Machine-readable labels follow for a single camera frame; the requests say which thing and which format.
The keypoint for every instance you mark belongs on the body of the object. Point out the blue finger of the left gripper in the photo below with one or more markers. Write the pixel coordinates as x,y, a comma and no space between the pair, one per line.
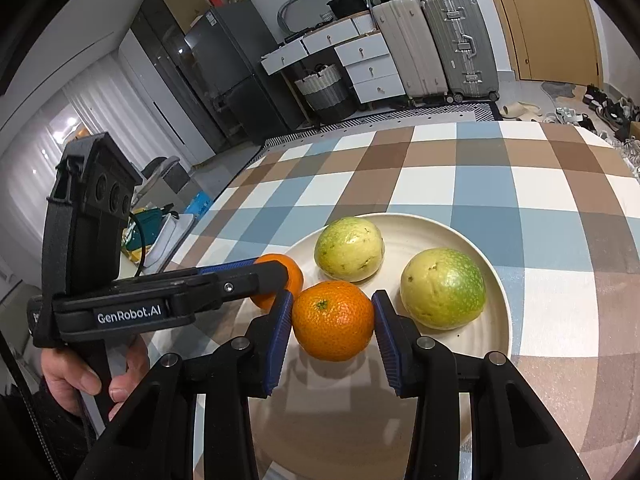
223,267

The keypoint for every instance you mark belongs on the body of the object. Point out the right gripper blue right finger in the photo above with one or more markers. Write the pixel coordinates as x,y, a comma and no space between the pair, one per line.
396,336

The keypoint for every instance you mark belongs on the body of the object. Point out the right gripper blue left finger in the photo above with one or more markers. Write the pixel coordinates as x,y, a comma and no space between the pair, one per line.
269,335

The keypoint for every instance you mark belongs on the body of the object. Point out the orange mandarin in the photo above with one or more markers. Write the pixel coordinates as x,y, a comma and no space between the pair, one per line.
294,284
333,321

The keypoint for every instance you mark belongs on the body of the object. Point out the person's left hand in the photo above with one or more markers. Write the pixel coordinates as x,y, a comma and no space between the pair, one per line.
65,372

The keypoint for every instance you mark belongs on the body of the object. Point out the cream round plate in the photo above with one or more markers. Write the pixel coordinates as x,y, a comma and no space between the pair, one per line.
354,419

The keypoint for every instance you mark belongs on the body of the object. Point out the white laundry basket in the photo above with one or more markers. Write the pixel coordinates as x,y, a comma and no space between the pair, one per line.
327,94

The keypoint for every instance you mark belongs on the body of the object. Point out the checkered tablecloth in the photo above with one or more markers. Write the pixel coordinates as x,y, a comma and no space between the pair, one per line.
550,212

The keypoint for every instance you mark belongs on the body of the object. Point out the grey refrigerator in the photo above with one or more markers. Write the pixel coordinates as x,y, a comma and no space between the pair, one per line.
228,44

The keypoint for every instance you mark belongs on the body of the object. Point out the black glass cabinet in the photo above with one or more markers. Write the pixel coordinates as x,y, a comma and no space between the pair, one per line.
162,40

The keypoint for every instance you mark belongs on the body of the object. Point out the white drawer cabinet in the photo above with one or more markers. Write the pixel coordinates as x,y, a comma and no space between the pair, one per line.
361,49

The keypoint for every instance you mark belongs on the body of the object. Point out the beige suitcase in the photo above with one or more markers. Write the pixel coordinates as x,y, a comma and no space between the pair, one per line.
412,47

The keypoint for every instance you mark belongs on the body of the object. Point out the silver suitcase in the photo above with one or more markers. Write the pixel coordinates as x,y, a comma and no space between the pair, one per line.
463,44

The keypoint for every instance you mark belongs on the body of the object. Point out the wooden door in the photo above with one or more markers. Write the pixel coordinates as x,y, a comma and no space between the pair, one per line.
552,40

